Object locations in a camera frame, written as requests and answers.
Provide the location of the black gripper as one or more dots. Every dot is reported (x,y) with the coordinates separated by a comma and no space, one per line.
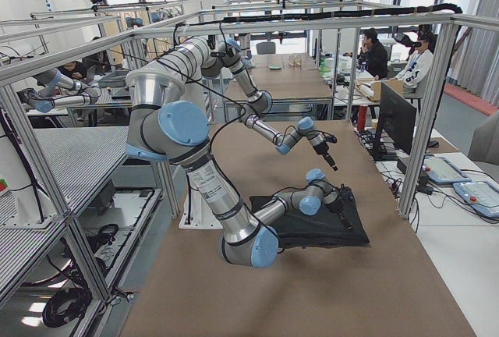
(323,150)
(336,207)

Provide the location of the black printed t-shirt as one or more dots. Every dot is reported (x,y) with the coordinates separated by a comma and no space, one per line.
(324,229)

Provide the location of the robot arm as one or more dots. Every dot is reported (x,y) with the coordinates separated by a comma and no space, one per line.
(164,127)
(259,102)

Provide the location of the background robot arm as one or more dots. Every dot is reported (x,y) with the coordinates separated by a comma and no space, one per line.
(59,91)

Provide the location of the black Huawei monitor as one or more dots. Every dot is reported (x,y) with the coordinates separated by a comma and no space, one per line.
(397,119)

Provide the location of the teach pendant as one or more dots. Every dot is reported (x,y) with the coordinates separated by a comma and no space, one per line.
(482,196)
(441,171)

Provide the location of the seated man in black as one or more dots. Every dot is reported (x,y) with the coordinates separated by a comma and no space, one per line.
(373,54)

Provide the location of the person in white sweater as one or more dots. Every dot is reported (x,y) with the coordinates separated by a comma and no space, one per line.
(418,64)

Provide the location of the grey slatted work table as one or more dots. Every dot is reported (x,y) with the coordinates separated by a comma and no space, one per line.
(79,162)

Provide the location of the aluminium frame post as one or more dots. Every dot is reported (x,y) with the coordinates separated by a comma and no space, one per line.
(431,101)

